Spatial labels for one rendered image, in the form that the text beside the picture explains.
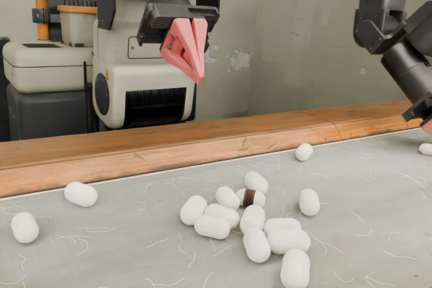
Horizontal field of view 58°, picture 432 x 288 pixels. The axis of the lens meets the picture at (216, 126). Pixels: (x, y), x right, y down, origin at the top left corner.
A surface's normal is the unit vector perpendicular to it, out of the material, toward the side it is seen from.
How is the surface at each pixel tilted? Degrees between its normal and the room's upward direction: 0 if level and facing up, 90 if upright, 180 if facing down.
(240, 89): 89
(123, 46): 98
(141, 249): 0
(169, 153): 45
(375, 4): 89
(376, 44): 89
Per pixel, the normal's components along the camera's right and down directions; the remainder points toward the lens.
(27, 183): 0.39, -0.49
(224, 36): 0.58, 0.27
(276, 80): -0.82, 0.11
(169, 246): 0.06, -0.96
